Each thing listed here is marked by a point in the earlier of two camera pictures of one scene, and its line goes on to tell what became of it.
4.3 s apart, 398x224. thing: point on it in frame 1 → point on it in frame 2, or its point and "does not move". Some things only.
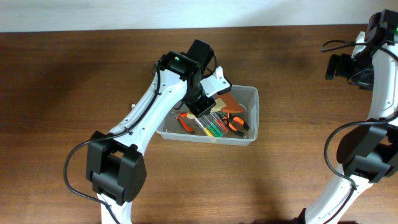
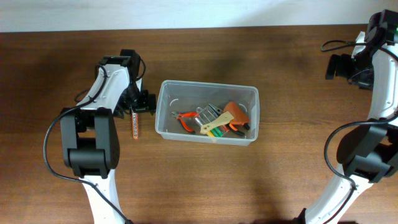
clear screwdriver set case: x=211 y=124 does not move
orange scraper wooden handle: x=224 y=101 → x=234 y=115
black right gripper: x=342 y=60 does not move
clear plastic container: x=235 y=120 does not move
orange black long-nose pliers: x=231 y=122 does not move
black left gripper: x=201 y=109 → x=148 y=104
